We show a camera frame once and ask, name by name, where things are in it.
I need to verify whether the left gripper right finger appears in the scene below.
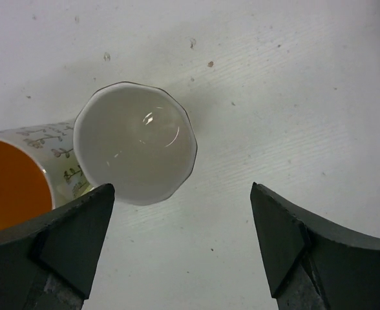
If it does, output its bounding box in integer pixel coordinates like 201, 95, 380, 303
250, 183, 380, 309

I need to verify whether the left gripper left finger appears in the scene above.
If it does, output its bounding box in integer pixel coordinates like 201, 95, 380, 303
0, 184, 115, 309

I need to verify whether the floral mug orange inside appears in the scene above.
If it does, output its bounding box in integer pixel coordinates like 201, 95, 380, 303
0, 119, 91, 230

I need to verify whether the pale yellow mug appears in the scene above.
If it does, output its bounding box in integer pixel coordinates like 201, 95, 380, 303
73, 81, 198, 206

